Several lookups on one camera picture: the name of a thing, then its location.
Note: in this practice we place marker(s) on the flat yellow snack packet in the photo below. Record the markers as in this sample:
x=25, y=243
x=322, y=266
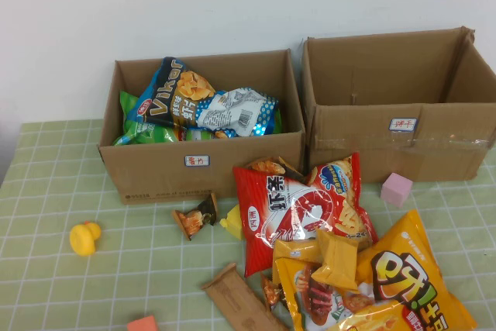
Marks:
x=290, y=251

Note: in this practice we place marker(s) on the small plain yellow snack packet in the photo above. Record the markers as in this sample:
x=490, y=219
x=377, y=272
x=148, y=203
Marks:
x=337, y=261

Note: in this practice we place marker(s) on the small open cardboard box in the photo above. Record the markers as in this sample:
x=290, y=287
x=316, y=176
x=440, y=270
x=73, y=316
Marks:
x=155, y=176

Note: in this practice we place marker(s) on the yellow rubber duck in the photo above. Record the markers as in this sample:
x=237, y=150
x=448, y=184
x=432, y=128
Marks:
x=83, y=240

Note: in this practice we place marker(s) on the yellow plastic toy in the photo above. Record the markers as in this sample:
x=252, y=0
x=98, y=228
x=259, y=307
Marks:
x=232, y=224

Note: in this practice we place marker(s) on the large open cardboard box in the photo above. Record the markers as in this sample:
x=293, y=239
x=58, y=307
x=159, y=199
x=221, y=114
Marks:
x=348, y=152

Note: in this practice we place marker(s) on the small dark brown snack packet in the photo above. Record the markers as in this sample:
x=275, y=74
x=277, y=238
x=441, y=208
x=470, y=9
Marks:
x=271, y=292

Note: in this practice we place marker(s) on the orange foam block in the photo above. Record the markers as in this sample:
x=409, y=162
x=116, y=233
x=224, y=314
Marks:
x=141, y=325

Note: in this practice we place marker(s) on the yellow sausage print snack bag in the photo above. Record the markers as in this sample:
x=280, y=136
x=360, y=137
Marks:
x=321, y=300

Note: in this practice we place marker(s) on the white blue-edged handwritten label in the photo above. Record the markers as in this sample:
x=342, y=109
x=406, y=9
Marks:
x=197, y=161
x=404, y=124

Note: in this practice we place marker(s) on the pink foam cube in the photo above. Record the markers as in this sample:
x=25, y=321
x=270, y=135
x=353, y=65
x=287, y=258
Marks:
x=395, y=189

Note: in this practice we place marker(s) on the large orange potato chip bag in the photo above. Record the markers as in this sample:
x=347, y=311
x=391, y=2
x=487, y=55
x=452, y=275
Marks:
x=403, y=269

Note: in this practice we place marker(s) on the red shrimp stick snack bag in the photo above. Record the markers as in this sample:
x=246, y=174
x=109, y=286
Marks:
x=279, y=207

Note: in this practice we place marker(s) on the green snack bag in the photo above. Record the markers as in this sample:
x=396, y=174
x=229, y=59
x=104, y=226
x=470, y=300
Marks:
x=131, y=129

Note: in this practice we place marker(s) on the brown orange snack packet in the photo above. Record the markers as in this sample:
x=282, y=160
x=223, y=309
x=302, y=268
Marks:
x=271, y=166

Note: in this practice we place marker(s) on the small brown noodle snack packet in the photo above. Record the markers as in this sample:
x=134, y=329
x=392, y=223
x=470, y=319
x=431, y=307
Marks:
x=193, y=218

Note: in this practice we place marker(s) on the blue Vikor shrimp chip bag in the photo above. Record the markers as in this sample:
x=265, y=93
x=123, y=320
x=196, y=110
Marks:
x=162, y=106

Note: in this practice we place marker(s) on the silver blue dotted snack bag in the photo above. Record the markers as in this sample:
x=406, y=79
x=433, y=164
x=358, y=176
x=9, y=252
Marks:
x=232, y=114

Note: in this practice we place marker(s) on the green checked tablecloth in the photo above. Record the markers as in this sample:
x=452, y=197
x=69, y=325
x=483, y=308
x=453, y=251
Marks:
x=58, y=191

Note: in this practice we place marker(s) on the brown cardboard piece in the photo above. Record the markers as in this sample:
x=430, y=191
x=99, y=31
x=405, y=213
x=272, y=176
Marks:
x=240, y=300

